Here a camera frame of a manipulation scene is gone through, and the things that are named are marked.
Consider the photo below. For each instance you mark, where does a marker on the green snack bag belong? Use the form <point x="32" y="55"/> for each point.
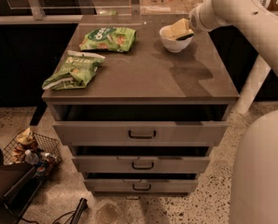
<point x="119" y="39"/>
<point x="76" y="72"/>

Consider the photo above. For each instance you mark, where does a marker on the grey drawer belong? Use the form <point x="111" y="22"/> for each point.
<point x="141" y="183"/>
<point x="141" y="125"/>
<point x="131" y="160"/>

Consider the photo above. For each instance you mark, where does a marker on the black wire basket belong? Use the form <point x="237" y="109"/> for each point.
<point x="47" y="152"/>

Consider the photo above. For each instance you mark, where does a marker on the crumpled snack wrapper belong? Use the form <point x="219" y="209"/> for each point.
<point x="25" y="140"/>

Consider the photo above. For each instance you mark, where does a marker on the clear plastic bottle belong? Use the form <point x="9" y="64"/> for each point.
<point x="31" y="157"/>

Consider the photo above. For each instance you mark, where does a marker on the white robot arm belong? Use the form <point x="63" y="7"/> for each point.
<point x="254" y="183"/>

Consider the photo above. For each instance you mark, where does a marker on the white diagonal support pole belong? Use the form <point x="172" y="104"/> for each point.
<point x="252" y="85"/>

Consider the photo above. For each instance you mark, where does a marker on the middle grey drawer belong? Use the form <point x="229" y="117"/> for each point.
<point x="131" y="160"/>

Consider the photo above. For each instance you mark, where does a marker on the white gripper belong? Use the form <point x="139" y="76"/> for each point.
<point x="197" y="21"/>

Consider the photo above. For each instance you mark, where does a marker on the white ceramic bowl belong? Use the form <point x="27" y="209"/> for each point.
<point x="173" y="45"/>

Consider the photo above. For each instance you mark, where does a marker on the top grey drawer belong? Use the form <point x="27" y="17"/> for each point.
<point x="141" y="125"/>

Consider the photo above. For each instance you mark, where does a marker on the green snack bag lower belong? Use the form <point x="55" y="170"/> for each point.
<point x="76" y="72"/>

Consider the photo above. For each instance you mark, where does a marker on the grey drawer cabinet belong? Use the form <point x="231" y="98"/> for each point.
<point x="149" y="74"/>

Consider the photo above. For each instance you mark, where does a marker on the bottom grey drawer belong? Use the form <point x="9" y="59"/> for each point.
<point x="141" y="183"/>

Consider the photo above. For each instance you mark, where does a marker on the cardboard box left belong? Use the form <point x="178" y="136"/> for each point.
<point x="162" y="7"/>

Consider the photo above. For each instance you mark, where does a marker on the green snack bag upper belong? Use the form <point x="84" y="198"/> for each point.
<point x="119" y="39"/>

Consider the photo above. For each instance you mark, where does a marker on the yellow green sponge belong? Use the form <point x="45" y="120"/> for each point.
<point x="184" y="37"/>

